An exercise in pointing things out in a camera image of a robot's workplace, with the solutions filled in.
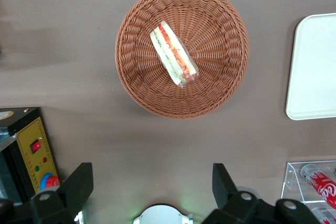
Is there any red cola bottle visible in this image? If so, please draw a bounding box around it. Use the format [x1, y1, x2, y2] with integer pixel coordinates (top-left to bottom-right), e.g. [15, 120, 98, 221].
[300, 163, 336, 209]

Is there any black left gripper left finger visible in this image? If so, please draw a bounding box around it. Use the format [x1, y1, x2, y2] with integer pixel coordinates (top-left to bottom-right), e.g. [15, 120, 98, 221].
[0, 162, 94, 224]

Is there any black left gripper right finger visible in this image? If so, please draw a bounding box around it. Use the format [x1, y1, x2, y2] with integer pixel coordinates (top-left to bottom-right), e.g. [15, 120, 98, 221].
[202, 163, 320, 224]

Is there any cream rectangular tray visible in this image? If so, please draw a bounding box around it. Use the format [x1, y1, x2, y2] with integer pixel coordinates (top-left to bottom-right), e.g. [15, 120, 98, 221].
[285, 13, 336, 121]

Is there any brown round wicker basket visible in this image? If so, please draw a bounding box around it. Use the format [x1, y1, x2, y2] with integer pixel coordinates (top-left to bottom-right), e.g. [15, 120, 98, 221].
[114, 0, 250, 120]

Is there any triangle sandwich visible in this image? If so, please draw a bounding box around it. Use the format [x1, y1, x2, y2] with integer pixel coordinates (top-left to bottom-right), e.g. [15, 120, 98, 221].
[149, 20, 198, 88]

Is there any black cabinet with yellow panel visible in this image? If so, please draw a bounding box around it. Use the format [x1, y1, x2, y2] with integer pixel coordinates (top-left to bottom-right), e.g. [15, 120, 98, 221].
[0, 107, 60, 206]

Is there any clear acrylic bottle rack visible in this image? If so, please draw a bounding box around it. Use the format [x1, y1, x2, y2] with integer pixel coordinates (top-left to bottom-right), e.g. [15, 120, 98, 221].
[280, 159, 336, 224]

